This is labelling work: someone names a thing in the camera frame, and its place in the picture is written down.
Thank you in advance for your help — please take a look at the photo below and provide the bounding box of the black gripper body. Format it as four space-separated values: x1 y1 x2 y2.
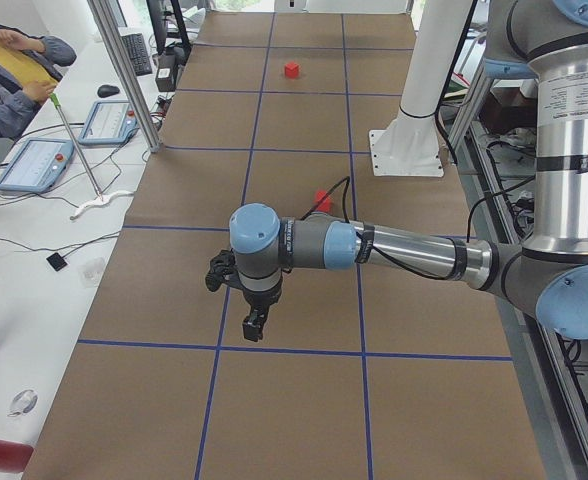
241 283 282 310

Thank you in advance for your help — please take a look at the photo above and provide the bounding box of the black computer mouse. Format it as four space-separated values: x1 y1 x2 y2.
97 84 120 98

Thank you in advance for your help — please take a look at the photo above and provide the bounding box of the seated person yellow shirt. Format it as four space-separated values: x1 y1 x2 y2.
0 24 77 140

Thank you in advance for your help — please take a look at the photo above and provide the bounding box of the metal rod green handle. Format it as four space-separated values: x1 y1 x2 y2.
49 93 103 200

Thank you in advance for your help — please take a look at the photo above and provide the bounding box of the blue teach pendant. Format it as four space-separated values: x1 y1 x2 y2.
78 100 138 147
0 139 74 193

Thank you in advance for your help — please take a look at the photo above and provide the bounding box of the small black square pad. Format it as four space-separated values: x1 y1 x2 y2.
46 252 68 272

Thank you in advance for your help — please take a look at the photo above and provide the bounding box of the aluminium frame post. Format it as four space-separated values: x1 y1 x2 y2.
87 0 161 153

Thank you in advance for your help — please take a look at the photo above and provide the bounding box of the black power adapter box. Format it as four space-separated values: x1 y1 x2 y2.
155 54 177 93

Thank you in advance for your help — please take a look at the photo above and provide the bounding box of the red cylinder object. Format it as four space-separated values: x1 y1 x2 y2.
0 440 34 473

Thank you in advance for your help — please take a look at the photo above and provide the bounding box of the red cube block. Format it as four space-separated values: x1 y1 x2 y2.
284 62 300 79
313 190 332 213

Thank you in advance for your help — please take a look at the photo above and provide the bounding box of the black keyboard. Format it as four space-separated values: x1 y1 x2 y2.
121 33 153 76

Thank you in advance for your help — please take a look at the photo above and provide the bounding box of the far blue teach pendant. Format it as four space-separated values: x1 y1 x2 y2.
78 100 138 147

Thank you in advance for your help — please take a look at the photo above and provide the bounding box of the near blue teach pendant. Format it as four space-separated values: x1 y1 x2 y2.
0 139 74 193

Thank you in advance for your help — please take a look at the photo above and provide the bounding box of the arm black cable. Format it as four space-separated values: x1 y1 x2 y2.
301 175 475 279

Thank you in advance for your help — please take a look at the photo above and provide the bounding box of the white central pillar mount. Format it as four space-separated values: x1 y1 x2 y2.
369 0 475 178

